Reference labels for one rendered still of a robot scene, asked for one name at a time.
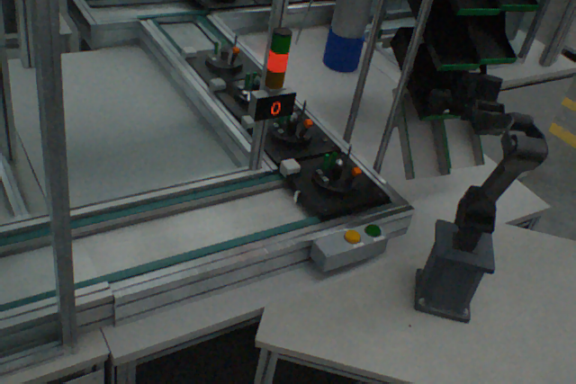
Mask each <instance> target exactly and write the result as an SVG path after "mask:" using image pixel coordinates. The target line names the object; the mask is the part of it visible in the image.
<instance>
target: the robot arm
mask: <svg viewBox="0 0 576 384"><path fill-rule="evenodd" d="M502 82H503V79H502V78H499V77H496V76H490V75H480V76H464V75H462V77H459V78H458V79H457V86H456V87H457V88H458V89H460V92H457V94H455V95H454V97H455V99H454V101H449V100H447V99H446V91H447V90H433V91H431V94H430V98H429V102H428V106H427V111H428V112H429V113H430V114H442V113H443V112H444V111H445V110H454V111H453V115H454V116H461V119H460V120H462V121H469V122H470V123H471V127H472V128H473V129H472V130H473V132H474V134H475V135H487V134H489V135H494V136H499V135H501V134H503V133H504V134H503V136H502V137H501V139H500V142H501V146H502V152H503V159H502V160H501V161H500V162H499V164H498V165H497V166H496V168H495V169H494V170H493V171H492V173H491V174H490V175H489V177H488V178H487V179H486V181H484V182H483V184H482V185H481V187H480V186H474V185H471V186H470V187H469V188H468V190H467V191H466V192H465V193H464V196H463V198H461V199H460V200H459V203H458V206H457V211H456V214H455V221H454V223H455V224H456V226H458V232H455V231H454V232H453V248H454V249H457V250H461V251H465V252H468V253H472V254H476V255H477V254H478V253H479V249H478V242H479V240H480V238H481V236H482V233H488V234H492V233H493V232H494V231H495V222H496V211H497V202H496V201H497V200H498V199H499V198H500V196H501V195H502V194H503V193H504V192H505V191H506V190H507V189H508V188H509V186H510V185H511V184H513V181H514V180H515V179H516V178H517V177H518V176H519V175H520V173H524V172H526V171H530V170H534V169H536V168H537V167H538V166H540V165H541V164H542V163H543V162H544V161H545V160H546V158H547V155H548V147H547V143H546V139H545V134H544V133H543V132H542V131H541V130H540V129H539V128H538V127H537V126H536V125H535V123H534V119H533V117H532V116H530V115H528V114H524V113H517V112H512V113H510V112H509V113H505V106H504V103H498V102H497V100H498V97H499V93H500V88H501V85H502ZM496 112H498V113H496ZM504 131H505V132H504ZM510 131H523V132H525V133H526V136H523V135H517V134H511V135H510Z"/></svg>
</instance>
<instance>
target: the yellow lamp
mask: <svg viewBox="0 0 576 384"><path fill-rule="evenodd" d="M285 72H286V69H285V70H284V72H283V73H275V72H273V70H271V69H269V68H268V67H267V72H266V78H265V85H266V86H267V87H269V88H272V89H280V88H282V87H283V86H284V77H285Z"/></svg>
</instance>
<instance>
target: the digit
mask: <svg viewBox="0 0 576 384"><path fill-rule="evenodd" d="M284 97H285V96H284ZM284 97H278V98H273V99H270V102H269V107H268V114H267V118H273V117H278V116H282V113H283V108H284Z"/></svg>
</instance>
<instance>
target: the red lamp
mask: <svg viewBox="0 0 576 384"><path fill-rule="evenodd" d="M288 56H289V53H288V54H286V55H277V54H274V53H273V52H272V51H271V50H270V54H269V59H268V65H267V66H268V68H269V69H271V70H273V72H275V73H283V72H284V70H285V69H286V66H287V60H288Z"/></svg>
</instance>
